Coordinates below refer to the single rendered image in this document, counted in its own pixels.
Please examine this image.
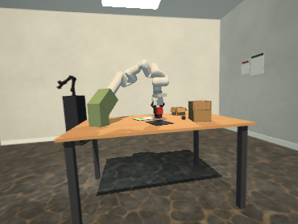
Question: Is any brown cardboard box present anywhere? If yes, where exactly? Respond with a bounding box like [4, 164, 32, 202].
[188, 101, 212, 122]
[170, 106, 188, 115]

